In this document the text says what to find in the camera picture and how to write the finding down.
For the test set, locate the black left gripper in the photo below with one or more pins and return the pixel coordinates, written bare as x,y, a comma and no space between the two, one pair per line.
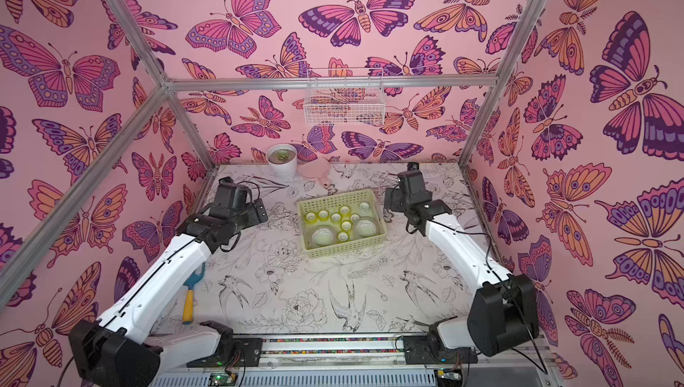
254,218

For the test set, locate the white pot with plant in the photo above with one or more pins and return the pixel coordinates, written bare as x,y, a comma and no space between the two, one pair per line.
282,160

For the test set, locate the pale green perforated storage basket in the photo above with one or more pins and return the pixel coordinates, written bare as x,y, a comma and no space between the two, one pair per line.
332,204

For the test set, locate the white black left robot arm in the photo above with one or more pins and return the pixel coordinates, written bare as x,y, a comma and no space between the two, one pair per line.
117,349

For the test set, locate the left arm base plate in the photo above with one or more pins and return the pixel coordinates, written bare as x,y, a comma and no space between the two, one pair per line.
237,352

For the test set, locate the blue yellow garden fork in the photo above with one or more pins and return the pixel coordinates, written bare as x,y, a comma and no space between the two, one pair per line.
190,284

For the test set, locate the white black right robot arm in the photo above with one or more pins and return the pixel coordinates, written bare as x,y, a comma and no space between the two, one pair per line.
503,307

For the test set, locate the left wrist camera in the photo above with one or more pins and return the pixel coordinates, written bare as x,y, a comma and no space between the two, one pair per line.
231,198

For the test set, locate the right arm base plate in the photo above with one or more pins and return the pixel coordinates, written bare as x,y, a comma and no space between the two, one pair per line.
428,350

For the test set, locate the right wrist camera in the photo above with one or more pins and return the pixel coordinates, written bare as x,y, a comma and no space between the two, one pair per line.
412,185

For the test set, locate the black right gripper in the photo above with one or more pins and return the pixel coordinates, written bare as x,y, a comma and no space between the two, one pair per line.
398,200

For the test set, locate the large clear tape roll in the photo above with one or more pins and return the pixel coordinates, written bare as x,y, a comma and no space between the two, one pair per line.
323,236
365,228

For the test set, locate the white wire wall basket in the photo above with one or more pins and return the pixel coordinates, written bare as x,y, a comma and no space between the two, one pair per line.
346,97

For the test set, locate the aluminium front rail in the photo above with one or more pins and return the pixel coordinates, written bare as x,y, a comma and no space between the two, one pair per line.
366,360

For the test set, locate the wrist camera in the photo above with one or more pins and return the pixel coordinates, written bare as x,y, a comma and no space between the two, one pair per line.
412,185
231,198

